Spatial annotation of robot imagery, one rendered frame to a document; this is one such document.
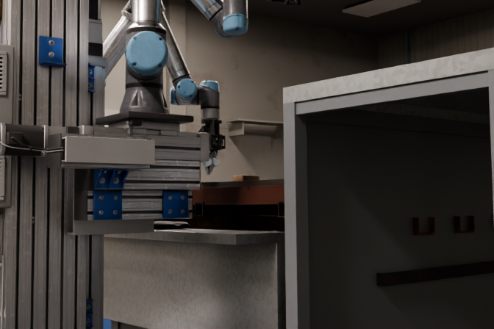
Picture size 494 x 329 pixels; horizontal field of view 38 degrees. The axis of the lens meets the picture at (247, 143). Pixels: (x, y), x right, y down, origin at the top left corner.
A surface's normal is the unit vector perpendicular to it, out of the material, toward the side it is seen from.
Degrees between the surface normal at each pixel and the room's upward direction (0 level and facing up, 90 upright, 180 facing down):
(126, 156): 90
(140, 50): 98
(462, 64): 90
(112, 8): 90
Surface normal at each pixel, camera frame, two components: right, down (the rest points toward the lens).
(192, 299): -0.77, -0.04
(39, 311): 0.59, -0.07
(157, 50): 0.18, 0.05
